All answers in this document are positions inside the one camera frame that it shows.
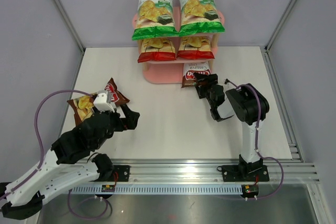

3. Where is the brown chips bag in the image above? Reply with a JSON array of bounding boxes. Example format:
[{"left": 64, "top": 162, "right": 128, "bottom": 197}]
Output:
[
  {"left": 67, "top": 78, "right": 130, "bottom": 126},
  {"left": 182, "top": 62, "right": 211, "bottom": 88}
]

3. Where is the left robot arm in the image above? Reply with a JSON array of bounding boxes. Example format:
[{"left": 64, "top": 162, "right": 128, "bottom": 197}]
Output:
[{"left": 1, "top": 104, "right": 140, "bottom": 220}]

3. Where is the aluminium mounting rail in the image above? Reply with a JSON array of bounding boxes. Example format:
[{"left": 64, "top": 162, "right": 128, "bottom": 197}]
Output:
[{"left": 115, "top": 162, "right": 319, "bottom": 184}]

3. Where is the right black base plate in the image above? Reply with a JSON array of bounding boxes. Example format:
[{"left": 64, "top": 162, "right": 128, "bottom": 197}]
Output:
[{"left": 217, "top": 165, "right": 270, "bottom": 183}]

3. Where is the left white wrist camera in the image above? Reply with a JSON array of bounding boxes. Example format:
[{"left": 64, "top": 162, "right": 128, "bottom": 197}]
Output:
[{"left": 93, "top": 90, "right": 117, "bottom": 112}]

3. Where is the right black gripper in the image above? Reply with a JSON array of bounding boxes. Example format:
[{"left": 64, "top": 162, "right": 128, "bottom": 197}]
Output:
[{"left": 194, "top": 72, "right": 218, "bottom": 108}]

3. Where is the green chips bag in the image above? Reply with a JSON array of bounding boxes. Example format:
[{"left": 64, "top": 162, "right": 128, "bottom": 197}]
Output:
[
  {"left": 179, "top": 0, "right": 225, "bottom": 37},
  {"left": 132, "top": 0, "right": 178, "bottom": 40}
]

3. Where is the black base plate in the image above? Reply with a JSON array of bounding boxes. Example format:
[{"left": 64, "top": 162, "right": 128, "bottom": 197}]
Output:
[
  {"left": 217, "top": 165, "right": 270, "bottom": 183},
  {"left": 103, "top": 165, "right": 131, "bottom": 183}
]

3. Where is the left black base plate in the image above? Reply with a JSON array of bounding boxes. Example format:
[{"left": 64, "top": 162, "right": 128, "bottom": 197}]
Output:
[{"left": 103, "top": 165, "right": 131, "bottom": 183}]

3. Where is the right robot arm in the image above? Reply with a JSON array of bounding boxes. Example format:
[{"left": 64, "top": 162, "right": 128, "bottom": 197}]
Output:
[{"left": 194, "top": 73, "right": 270, "bottom": 183}]

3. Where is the pink three-tier shelf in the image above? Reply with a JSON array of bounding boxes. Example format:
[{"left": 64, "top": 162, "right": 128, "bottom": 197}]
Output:
[{"left": 141, "top": 6, "right": 225, "bottom": 84}]

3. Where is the white slotted cable duct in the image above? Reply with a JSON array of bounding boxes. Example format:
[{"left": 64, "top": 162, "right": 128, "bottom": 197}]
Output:
[{"left": 72, "top": 184, "right": 243, "bottom": 195}]

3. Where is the red chips bag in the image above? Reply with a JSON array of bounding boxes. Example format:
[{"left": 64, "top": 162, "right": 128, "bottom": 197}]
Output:
[
  {"left": 138, "top": 38, "right": 176, "bottom": 63},
  {"left": 177, "top": 36, "right": 215, "bottom": 60}
]

